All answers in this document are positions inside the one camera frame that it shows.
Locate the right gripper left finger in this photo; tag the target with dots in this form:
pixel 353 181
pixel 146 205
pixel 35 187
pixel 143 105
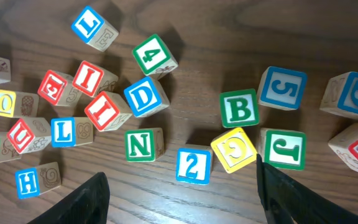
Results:
pixel 87 204

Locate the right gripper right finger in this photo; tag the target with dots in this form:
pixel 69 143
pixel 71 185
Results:
pixel 287 201

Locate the blue l block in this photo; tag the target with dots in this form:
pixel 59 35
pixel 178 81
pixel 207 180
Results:
pixel 71 131
pixel 94 30

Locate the green J block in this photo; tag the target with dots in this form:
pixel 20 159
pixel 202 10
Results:
pixel 283 149

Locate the blue H block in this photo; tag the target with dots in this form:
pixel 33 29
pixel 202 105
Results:
pixel 35 181

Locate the yellow G block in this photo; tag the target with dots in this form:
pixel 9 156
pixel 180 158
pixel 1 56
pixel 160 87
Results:
pixel 234 150

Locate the green N block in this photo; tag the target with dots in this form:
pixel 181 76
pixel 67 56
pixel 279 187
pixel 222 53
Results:
pixel 144 145

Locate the red U block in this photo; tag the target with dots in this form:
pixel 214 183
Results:
pixel 30 135

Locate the red I block lower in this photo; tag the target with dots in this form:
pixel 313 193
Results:
pixel 108 111

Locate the red i block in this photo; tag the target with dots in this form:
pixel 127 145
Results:
pixel 108 111
pixel 92 79

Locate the blue 2 block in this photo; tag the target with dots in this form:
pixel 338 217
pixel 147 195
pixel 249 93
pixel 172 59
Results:
pixel 194 164

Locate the green B block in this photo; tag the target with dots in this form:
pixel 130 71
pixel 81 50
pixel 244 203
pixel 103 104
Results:
pixel 239 108

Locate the blue 5 block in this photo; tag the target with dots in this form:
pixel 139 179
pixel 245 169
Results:
pixel 281 88

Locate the red E block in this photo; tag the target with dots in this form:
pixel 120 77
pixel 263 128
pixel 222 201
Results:
pixel 57 88

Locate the blue D block centre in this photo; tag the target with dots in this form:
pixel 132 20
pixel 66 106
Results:
pixel 146 97

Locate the blue d block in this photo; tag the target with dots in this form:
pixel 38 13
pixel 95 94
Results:
pixel 341 96
pixel 146 97

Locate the red I block upper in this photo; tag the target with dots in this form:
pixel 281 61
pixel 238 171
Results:
pixel 92 79

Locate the blue D block right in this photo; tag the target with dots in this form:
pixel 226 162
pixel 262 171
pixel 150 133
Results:
pixel 341 96

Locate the yellow O block upper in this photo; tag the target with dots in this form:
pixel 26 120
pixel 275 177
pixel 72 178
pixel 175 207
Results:
pixel 17 104

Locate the green 4 block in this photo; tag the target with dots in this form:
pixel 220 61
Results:
pixel 154 58

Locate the blue L block top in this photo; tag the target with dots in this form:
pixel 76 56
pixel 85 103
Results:
pixel 94 30

